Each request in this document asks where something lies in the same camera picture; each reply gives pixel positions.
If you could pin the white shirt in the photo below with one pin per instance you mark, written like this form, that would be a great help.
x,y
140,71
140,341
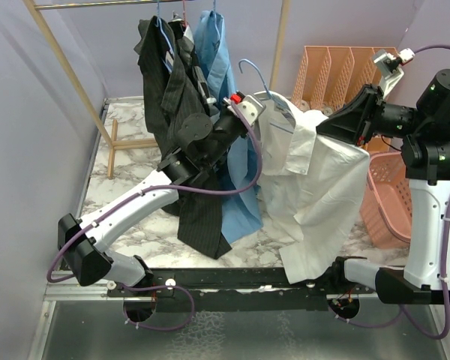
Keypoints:
x,y
312,186

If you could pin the blue wire hanger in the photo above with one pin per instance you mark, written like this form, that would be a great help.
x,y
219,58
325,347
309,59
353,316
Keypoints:
x,y
279,104

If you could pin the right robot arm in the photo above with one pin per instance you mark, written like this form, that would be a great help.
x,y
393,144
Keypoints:
x,y
425,131

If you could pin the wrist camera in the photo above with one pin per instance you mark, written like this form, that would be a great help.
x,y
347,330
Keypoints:
x,y
246,108
390,67

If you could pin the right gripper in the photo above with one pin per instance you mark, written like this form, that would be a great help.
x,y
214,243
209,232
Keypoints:
x,y
357,121

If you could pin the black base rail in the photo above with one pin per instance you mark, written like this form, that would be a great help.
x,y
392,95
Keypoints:
x,y
237,289

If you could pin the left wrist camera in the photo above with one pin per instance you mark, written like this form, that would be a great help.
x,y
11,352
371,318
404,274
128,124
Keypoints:
x,y
246,108

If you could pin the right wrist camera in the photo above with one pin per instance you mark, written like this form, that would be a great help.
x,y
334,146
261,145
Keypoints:
x,y
390,67

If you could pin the grey plaid shirt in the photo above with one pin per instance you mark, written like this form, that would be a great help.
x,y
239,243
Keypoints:
x,y
186,49

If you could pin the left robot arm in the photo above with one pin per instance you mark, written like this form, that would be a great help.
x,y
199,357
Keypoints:
x,y
85,244

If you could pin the orange file organizer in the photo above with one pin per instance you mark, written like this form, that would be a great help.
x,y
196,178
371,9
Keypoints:
x,y
331,76

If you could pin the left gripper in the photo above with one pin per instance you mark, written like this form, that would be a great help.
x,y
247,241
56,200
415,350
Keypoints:
x,y
226,110

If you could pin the wooden clothes rack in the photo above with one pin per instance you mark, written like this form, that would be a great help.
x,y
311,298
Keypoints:
x,y
115,145

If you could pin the pink laundry basket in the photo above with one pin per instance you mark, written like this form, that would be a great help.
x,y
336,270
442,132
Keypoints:
x,y
386,209

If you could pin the light blue shirt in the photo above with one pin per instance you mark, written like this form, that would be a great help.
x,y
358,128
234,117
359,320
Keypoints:
x,y
241,214

